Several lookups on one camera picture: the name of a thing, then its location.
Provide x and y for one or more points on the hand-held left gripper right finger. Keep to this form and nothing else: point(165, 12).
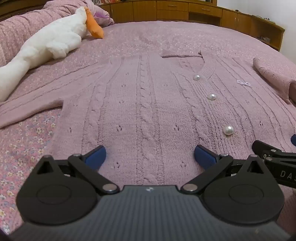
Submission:
point(204, 157)

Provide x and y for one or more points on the pink knitted cardigan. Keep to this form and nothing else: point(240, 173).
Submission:
point(150, 104)

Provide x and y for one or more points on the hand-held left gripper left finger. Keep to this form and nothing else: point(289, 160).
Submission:
point(96, 156)

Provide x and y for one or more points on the purple pillow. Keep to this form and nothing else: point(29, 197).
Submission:
point(104, 16)

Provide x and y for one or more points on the pink floral bedspread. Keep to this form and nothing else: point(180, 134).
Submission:
point(129, 37)

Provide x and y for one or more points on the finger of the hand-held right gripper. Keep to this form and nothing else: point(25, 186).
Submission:
point(294, 140)
point(261, 147)

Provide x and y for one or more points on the white goose plush toy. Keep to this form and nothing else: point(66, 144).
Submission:
point(57, 34)

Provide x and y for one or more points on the wooden cabinet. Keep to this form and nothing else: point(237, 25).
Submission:
point(143, 10)

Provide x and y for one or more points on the row of books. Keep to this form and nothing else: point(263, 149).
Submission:
point(105, 1)

